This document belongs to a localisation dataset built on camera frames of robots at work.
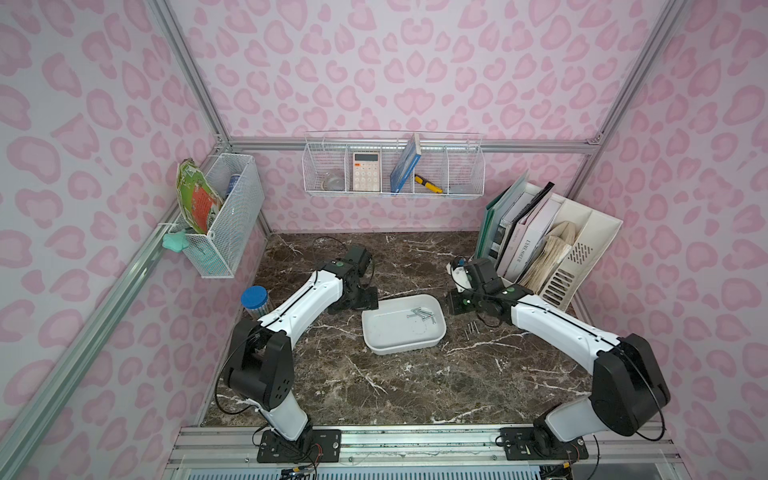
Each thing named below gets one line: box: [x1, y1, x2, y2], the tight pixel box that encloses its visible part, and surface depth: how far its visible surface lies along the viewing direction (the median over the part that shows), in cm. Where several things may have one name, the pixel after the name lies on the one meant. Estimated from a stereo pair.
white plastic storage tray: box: [361, 294, 447, 355], surface depth 97 cm
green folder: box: [476, 170, 529, 259], surface depth 88 cm
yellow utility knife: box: [414, 174, 444, 194], surface depth 100 cm
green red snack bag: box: [176, 158, 224, 234], surface depth 75 cm
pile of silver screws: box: [406, 306, 437, 324], surface depth 99 cm
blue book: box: [390, 133, 422, 195], surface depth 90 cm
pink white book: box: [496, 196, 564, 283], surface depth 91 cm
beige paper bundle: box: [520, 220, 577, 292], surface depth 92 cm
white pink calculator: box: [353, 152, 380, 191], surface depth 97 cm
